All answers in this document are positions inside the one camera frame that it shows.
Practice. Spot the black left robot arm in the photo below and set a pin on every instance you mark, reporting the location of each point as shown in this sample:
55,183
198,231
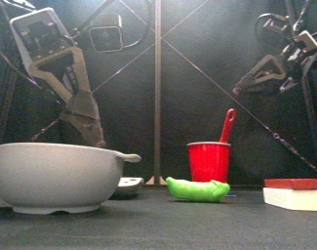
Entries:
5,6

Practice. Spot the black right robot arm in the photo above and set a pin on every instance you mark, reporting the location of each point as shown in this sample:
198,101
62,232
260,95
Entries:
294,13

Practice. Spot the grey toy dish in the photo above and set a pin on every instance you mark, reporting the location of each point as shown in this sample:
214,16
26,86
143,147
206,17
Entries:
129,186

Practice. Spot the red plastic cup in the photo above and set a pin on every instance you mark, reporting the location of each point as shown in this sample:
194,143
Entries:
208,162

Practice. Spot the green toy pea pod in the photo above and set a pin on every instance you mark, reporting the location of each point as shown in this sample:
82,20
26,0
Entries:
196,190

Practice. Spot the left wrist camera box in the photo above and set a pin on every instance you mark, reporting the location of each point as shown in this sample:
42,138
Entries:
106,35

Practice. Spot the vertical metal frame post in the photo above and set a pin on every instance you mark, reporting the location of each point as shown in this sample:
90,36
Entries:
157,97

